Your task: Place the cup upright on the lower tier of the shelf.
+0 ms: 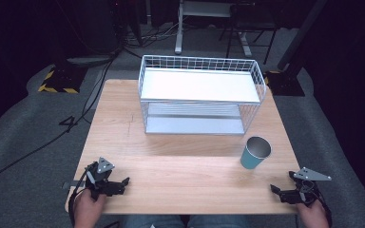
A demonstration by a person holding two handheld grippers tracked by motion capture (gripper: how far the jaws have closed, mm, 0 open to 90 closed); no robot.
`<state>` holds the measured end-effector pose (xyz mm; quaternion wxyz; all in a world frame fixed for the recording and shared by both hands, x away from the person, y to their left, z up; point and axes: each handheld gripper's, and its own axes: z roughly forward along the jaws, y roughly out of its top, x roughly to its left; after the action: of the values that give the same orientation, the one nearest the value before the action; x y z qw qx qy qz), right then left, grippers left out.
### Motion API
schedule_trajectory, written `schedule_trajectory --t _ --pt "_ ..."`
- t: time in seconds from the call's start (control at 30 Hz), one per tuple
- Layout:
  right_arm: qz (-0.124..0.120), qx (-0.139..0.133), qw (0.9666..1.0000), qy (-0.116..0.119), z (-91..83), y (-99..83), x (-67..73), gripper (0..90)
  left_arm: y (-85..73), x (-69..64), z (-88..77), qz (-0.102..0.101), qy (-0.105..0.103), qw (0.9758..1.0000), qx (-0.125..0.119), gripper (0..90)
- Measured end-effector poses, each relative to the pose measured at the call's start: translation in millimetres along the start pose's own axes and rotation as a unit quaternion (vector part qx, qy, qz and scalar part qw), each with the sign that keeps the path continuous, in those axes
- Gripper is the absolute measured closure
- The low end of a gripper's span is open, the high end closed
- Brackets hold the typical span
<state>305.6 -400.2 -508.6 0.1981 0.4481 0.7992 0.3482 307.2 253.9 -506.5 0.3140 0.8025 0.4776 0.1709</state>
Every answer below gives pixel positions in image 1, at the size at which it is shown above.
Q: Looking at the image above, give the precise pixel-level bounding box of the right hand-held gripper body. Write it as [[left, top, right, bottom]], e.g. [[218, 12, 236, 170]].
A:
[[280, 166, 333, 205]]

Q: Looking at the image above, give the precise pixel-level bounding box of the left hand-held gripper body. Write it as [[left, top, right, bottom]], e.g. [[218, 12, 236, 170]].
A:
[[84, 156, 122, 201]]

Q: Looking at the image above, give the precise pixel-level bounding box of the person's left hand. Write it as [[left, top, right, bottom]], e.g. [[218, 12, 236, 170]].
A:
[[72, 188, 107, 228]]

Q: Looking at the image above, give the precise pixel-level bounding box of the person's right hand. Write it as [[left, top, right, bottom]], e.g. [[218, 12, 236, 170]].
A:
[[296, 199, 331, 228]]

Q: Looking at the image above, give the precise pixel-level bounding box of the teal cup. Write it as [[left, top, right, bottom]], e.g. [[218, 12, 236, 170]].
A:
[[240, 136, 273, 170]]

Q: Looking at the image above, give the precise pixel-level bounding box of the person's left leg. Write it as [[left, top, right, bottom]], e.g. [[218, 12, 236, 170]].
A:
[[120, 214, 185, 228]]

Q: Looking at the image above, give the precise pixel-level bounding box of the person's leg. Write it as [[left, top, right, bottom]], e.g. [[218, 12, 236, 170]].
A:
[[120, 214, 185, 228], [187, 214, 251, 228]]

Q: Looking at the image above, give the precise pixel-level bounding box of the person's right leg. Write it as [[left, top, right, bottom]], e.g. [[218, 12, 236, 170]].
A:
[[187, 214, 251, 228]]

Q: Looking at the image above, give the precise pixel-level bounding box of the black stand base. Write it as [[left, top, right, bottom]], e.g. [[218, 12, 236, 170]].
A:
[[263, 69, 307, 98]]

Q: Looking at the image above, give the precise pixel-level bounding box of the yellow-black striped stand base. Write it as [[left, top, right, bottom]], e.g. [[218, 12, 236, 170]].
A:
[[37, 64, 88, 95]]

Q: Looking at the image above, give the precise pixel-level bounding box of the dark computer tower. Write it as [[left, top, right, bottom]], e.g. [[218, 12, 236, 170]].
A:
[[70, 0, 123, 56]]

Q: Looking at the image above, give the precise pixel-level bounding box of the right hand-held gripper cable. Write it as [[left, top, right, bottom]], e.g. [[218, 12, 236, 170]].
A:
[[313, 186, 334, 228]]

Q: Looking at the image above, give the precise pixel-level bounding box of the hand-held gripper cable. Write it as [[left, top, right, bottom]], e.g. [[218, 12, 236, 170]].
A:
[[67, 169, 91, 227], [313, 186, 334, 228]]

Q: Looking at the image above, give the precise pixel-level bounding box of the grey table bracket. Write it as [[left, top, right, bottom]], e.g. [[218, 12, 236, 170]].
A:
[[61, 180, 79, 191]]

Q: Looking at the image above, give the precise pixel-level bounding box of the left hand-held gripper cable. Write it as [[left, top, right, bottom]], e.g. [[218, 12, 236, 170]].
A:
[[67, 169, 91, 227]]

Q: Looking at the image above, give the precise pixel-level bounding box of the long black floor cable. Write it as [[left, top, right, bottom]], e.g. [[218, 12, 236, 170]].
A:
[[0, 51, 120, 191]]

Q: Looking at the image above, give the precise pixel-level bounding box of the white wire shelf rack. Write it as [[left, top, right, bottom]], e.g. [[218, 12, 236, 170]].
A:
[[138, 54, 267, 137]]

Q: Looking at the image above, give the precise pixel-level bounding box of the bundle of floor cables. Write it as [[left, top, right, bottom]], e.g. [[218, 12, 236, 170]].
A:
[[120, 22, 184, 60]]

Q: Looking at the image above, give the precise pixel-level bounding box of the black slanted stand post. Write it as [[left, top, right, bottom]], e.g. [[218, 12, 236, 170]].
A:
[[277, 0, 329, 72]]

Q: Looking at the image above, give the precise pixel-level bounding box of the white desk frame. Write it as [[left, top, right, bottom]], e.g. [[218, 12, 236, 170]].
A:
[[174, 0, 255, 58]]

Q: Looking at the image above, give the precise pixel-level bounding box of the black metal chair frame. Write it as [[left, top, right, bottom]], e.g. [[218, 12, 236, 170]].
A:
[[218, 4, 280, 66]]

